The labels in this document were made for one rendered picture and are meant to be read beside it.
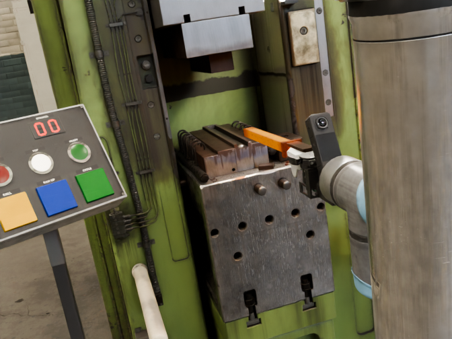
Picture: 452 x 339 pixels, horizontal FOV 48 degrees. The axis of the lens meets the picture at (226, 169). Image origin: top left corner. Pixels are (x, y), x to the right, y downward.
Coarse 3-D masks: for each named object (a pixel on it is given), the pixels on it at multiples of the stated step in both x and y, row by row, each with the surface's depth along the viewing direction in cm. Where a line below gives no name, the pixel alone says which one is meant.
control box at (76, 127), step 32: (0, 128) 121; (32, 128) 125; (64, 128) 129; (0, 160) 118; (64, 160) 126; (96, 160) 130; (0, 192) 116; (32, 192) 119; (0, 224) 113; (32, 224) 116; (64, 224) 125
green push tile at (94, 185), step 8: (80, 176) 126; (88, 176) 127; (96, 176) 128; (104, 176) 129; (80, 184) 125; (88, 184) 126; (96, 184) 127; (104, 184) 128; (88, 192) 125; (96, 192) 126; (104, 192) 127; (112, 192) 128; (88, 200) 124
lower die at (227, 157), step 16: (208, 128) 185; (224, 128) 180; (192, 144) 172; (208, 144) 163; (224, 144) 159; (256, 144) 154; (208, 160) 151; (224, 160) 152; (240, 160) 153; (256, 160) 155
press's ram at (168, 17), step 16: (160, 0) 138; (176, 0) 139; (192, 0) 140; (208, 0) 141; (224, 0) 142; (240, 0) 143; (256, 0) 145; (160, 16) 140; (176, 16) 140; (192, 16) 141; (208, 16) 142; (224, 16) 143
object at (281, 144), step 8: (248, 128) 141; (256, 128) 139; (248, 136) 139; (256, 136) 132; (264, 136) 127; (272, 136) 125; (264, 144) 127; (272, 144) 121; (280, 144) 113; (288, 144) 111; (296, 144) 110; (304, 144) 108
